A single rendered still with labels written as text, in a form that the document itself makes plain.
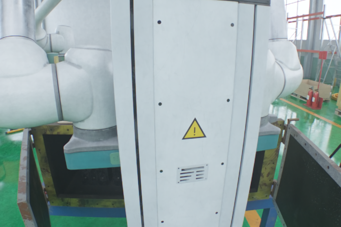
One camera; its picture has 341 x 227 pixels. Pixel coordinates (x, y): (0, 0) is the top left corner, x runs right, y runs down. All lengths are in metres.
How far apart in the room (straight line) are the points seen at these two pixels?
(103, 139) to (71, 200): 0.98
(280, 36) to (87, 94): 0.67
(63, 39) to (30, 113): 0.72
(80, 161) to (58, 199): 0.96
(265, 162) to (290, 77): 0.74
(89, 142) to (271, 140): 0.55
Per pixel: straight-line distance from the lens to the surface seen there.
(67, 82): 0.52
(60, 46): 1.20
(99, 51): 0.54
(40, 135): 1.33
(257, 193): 1.53
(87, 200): 1.47
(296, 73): 0.84
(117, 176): 1.56
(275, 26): 0.84
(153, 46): 0.42
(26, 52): 0.57
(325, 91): 7.63
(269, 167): 1.44
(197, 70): 0.44
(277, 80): 0.70
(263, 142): 0.71
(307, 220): 1.16
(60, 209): 1.65
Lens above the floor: 1.65
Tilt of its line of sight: 15 degrees down
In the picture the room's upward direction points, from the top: straight up
